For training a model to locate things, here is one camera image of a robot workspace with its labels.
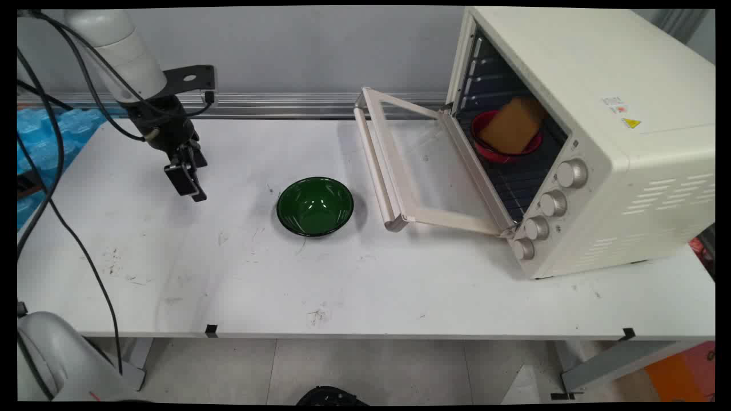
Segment orange box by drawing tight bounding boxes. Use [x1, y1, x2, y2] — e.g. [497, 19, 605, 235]
[645, 341, 716, 402]

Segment grey table leg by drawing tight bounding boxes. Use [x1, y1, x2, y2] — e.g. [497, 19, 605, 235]
[119, 337, 155, 392]
[561, 341, 695, 395]

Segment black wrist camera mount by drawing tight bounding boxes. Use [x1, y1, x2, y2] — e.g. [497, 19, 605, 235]
[163, 65, 219, 104]

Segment aluminium rail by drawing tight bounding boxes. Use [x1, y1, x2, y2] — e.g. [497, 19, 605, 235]
[17, 91, 449, 121]

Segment glass oven door with handle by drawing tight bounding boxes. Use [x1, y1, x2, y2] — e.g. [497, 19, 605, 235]
[354, 87, 518, 236]

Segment brown bread slice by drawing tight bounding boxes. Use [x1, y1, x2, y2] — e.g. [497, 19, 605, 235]
[479, 97, 547, 155]

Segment green enamel bowl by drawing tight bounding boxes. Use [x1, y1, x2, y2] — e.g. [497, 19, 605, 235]
[276, 176, 355, 237]

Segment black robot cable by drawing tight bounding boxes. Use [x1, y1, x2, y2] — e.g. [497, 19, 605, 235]
[17, 10, 215, 143]
[17, 49, 124, 377]

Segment cream toaster oven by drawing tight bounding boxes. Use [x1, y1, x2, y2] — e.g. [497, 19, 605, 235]
[445, 7, 716, 280]

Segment red bag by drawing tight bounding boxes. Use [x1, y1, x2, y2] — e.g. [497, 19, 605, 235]
[689, 237, 716, 281]

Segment wire oven rack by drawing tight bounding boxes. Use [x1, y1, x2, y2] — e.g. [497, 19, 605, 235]
[457, 107, 567, 226]

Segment large silver oven knob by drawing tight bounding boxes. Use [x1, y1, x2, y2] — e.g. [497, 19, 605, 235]
[556, 158, 589, 190]

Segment black object on floor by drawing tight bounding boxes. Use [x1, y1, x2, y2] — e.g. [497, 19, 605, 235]
[296, 386, 369, 406]

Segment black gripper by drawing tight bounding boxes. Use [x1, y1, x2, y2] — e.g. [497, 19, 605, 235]
[123, 94, 208, 203]

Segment red bowl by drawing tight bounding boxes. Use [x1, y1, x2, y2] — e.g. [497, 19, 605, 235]
[471, 110, 544, 164]

